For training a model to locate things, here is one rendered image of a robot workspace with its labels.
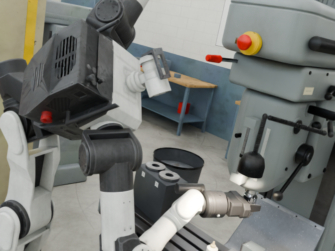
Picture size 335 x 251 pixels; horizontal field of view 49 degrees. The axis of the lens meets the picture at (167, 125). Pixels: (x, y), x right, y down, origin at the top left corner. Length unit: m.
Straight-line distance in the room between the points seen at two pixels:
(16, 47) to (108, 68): 1.51
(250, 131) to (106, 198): 0.46
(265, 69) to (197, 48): 5.83
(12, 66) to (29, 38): 1.19
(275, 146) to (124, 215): 0.48
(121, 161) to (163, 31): 6.65
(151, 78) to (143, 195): 0.74
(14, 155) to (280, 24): 0.91
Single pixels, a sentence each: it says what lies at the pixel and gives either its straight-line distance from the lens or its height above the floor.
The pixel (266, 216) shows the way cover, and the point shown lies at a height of 1.05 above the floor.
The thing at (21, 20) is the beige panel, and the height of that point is 1.61.
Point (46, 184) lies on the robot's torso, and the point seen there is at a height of 1.13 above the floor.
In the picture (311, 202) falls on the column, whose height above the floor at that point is 1.19.
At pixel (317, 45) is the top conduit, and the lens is 0.96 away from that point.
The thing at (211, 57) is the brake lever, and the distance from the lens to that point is 1.03.
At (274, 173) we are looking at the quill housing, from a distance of 1.17.
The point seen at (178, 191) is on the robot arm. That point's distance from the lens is 1.19.
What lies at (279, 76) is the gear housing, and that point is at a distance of 1.07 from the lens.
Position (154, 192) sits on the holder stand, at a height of 1.08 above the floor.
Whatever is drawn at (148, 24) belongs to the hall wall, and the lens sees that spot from 7.86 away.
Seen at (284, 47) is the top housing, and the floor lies 1.77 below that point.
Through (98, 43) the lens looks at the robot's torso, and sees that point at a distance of 1.03.
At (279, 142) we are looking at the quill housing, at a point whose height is 1.50.
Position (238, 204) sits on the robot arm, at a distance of 1.24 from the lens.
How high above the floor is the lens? 1.78
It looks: 16 degrees down
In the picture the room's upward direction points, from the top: 11 degrees clockwise
